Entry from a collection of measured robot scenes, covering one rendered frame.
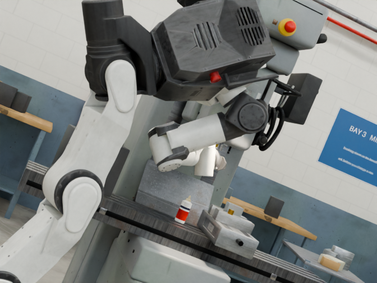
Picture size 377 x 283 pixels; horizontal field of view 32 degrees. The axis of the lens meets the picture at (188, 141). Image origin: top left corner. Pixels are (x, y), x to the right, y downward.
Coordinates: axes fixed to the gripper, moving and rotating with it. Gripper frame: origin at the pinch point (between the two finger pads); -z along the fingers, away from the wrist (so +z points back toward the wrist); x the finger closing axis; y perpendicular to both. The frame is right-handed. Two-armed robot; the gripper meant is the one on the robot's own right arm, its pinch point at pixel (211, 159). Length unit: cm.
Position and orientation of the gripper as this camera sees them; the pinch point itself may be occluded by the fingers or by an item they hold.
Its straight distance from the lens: 246.3
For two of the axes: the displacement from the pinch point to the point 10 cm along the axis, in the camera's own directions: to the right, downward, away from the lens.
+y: -4.0, 9.2, 0.0
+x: -9.1, -3.9, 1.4
